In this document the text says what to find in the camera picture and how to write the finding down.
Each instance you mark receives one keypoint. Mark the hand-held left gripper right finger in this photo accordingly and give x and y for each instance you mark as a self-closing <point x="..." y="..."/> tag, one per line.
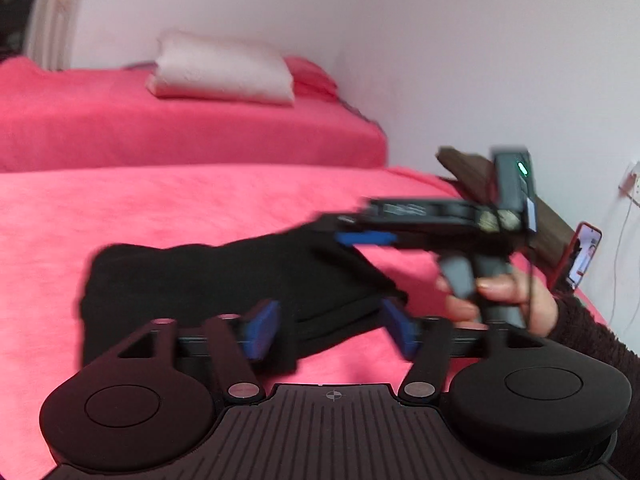
<point x="400" y="331"/>

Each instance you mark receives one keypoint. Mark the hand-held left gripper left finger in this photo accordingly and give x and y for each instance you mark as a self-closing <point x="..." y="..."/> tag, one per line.
<point x="261" y="327"/>

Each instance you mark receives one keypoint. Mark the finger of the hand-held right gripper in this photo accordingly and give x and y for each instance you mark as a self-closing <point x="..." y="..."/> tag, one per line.
<point x="367" y="237"/>

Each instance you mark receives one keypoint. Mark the black knit pants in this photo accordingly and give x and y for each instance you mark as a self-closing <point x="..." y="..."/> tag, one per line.
<point x="225" y="280"/>

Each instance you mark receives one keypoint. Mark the person's right forearm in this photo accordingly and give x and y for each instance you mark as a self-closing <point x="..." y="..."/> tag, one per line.
<point x="595" y="345"/>

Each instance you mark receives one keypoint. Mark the person's right hand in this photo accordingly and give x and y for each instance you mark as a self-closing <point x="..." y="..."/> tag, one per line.
<point x="520" y="295"/>

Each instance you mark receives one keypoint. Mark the brown headboard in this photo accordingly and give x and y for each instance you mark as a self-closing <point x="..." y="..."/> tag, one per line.
<point x="470" y="175"/>

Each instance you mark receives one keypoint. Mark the red case phone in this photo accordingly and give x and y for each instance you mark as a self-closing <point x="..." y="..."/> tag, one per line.
<point x="580" y="255"/>

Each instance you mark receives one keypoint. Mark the pink bed blanket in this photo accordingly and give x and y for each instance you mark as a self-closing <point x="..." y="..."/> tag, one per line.
<point x="175" y="120"/>
<point x="175" y="210"/>

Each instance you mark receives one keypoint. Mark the pink pillow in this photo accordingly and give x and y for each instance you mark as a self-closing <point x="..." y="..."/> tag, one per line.
<point x="312" y="77"/>

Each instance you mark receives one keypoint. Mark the beige patterned pillow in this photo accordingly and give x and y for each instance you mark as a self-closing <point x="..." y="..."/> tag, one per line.
<point x="220" y="67"/>

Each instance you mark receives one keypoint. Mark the pink lace curtain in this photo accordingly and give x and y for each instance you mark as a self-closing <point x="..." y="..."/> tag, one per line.
<point x="52" y="15"/>

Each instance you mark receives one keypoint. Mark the white wall socket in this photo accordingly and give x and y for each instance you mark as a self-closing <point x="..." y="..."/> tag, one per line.
<point x="631" y="177"/>

